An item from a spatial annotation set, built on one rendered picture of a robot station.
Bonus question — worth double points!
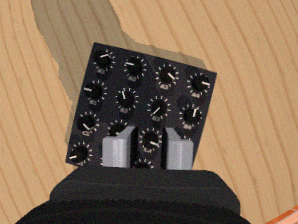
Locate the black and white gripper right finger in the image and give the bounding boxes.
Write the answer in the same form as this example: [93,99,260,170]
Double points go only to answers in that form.
[161,127,193,170]

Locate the black knob box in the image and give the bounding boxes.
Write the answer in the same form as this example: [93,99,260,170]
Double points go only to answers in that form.
[65,42,217,169]

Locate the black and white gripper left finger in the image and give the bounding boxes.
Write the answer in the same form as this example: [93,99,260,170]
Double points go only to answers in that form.
[102,126,138,168]

